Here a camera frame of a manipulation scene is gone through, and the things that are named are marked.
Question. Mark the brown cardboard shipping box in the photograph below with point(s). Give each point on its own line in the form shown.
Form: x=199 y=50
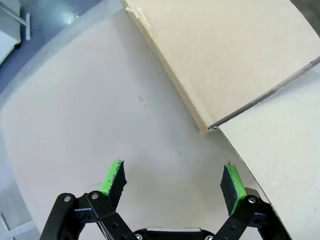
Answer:
x=225 y=50

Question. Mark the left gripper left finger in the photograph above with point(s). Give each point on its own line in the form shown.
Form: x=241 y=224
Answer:
x=75 y=220

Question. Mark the white metal bar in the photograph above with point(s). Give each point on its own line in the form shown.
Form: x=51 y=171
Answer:
x=27 y=26

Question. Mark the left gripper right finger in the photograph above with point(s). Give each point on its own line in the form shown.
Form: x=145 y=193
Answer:
x=245 y=215

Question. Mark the white cabinet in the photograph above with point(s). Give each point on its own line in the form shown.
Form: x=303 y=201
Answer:
x=7 y=30

